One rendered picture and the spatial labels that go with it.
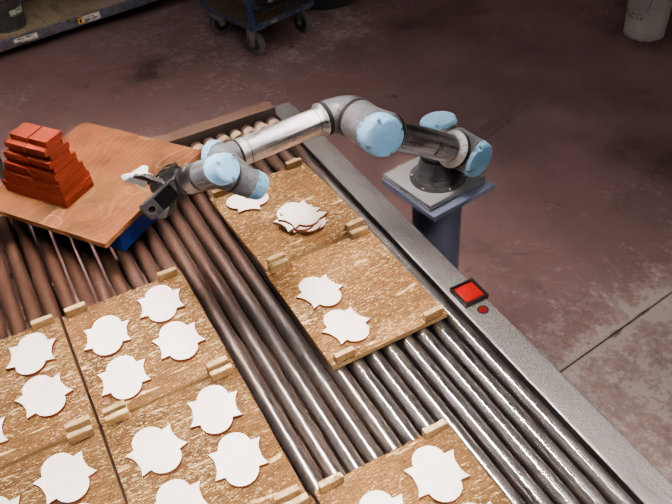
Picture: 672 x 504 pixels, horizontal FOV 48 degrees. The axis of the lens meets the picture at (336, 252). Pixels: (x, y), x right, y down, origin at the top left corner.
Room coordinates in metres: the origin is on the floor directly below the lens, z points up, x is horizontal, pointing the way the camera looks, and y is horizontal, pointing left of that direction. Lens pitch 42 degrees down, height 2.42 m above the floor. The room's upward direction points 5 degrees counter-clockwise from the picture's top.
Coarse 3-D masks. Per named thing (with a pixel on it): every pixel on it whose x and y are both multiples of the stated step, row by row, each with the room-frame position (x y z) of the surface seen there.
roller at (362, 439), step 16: (208, 208) 1.93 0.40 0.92; (224, 224) 1.86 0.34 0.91; (224, 240) 1.77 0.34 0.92; (240, 256) 1.69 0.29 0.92; (256, 272) 1.62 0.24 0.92; (256, 288) 1.55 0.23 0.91; (272, 304) 1.48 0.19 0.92; (288, 320) 1.41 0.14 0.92; (288, 336) 1.36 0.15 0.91; (304, 352) 1.29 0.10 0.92; (304, 368) 1.26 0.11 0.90; (320, 368) 1.24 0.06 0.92; (320, 384) 1.19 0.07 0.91; (336, 400) 1.13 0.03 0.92; (336, 416) 1.10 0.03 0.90; (352, 416) 1.08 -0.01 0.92; (352, 432) 1.04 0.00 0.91; (368, 448) 0.99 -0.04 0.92
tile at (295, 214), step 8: (280, 208) 1.83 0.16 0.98; (288, 208) 1.83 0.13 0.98; (296, 208) 1.82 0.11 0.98; (304, 208) 1.82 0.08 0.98; (312, 208) 1.82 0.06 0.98; (288, 216) 1.79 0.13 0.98; (296, 216) 1.79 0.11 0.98; (304, 216) 1.78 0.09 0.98; (312, 216) 1.78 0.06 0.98; (296, 224) 1.75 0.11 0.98; (304, 224) 1.74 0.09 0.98; (312, 224) 1.74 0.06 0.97
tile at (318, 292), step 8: (304, 280) 1.54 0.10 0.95; (312, 280) 1.53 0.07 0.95; (320, 280) 1.53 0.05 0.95; (328, 280) 1.53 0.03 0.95; (304, 288) 1.50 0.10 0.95; (312, 288) 1.50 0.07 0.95; (320, 288) 1.50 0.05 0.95; (328, 288) 1.50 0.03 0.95; (336, 288) 1.49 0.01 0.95; (304, 296) 1.47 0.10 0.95; (312, 296) 1.47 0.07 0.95; (320, 296) 1.47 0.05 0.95; (328, 296) 1.46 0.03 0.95; (336, 296) 1.46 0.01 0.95; (312, 304) 1.44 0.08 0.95; (320, 304) 1.44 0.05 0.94; (328, 304) 1.43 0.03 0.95; (336, 304) 1.44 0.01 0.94
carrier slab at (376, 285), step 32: (320, 256) 1.64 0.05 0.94; (352, 256) 1.63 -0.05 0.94; (384, 256) 1.62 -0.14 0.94; (288, 288) 1.52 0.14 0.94; (352, 288) 1.50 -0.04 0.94; (384, 288) 1.49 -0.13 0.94; (416, 288) 1.48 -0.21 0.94; (320, 320) 1.39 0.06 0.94; (384, 320) 1.37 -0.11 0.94; (416, 320) 1.36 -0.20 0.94; (320, 352) 1.28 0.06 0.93
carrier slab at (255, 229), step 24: (288, 192) 1.96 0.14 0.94; (312, 192) 1.95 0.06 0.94; (240, 216) 1.86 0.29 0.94; (264, 216) 1.85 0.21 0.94; (336, 216) 1.82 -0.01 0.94; (264, 240) 1.73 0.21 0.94; (288, 240) 1.72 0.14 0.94; (312, 240) 1.71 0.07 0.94; (336, 240) 1.71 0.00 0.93; (264, 264) 1.63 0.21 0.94
